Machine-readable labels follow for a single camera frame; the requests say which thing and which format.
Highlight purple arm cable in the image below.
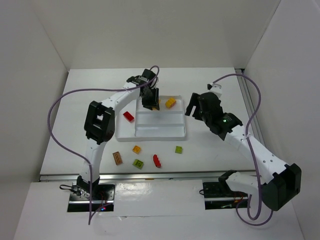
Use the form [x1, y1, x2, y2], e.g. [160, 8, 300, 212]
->
[47, 65, 161, 226]
[211, 73, 275, 227]

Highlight green lego brick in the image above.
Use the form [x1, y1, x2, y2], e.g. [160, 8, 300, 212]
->
[174, 145, 183, 154]
[132, 159, 144, 170]

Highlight aluminium table rail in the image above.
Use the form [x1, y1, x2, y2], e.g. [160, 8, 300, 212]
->
[38, 169, 261, 183]

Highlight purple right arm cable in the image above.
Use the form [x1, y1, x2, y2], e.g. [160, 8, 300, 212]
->
[211, 73, 275, 227]

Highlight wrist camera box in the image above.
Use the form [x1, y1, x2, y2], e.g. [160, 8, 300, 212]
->
[141, 68, 156, 81]
[207, 83, 222, 99]

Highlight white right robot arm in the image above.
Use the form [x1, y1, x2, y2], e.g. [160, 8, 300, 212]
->
[185, 91, 302, 211]

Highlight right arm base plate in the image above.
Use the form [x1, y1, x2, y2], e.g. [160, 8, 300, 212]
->
[199, 182, 248, 210]

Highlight yellow curved lego brick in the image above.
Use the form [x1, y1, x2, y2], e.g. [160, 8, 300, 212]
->
[165, 97, 177, 109]

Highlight white sorting tray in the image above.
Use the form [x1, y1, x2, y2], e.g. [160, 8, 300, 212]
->
[114, 95, 187, 142]

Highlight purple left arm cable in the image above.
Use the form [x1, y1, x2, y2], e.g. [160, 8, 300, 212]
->
[47, 65, 161, 226]

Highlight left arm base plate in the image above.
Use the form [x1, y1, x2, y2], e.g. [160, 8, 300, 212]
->
[66, 183, 116, 213]

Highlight long red lego brick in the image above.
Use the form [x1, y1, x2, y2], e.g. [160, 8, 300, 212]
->
[152, 154, 162, 168]

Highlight brown flat lego brick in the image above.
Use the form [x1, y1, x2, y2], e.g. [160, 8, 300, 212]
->
[112, 151, 123, 166]

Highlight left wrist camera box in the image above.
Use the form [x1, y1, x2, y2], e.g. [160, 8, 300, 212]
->
[141, 68, 156, 81]

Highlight red curved lego brick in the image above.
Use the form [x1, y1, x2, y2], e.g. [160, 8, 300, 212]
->
[123, 111, 135, 123]

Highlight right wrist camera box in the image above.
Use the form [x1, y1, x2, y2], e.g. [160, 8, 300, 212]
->
[207, 83, 222, 99]

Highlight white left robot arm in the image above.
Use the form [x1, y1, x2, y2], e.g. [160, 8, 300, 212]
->
[76, 71, 160, 198]

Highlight orange-yellow sloped lego brick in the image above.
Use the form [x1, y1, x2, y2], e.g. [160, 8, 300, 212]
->
[132, 145, 141, 154]

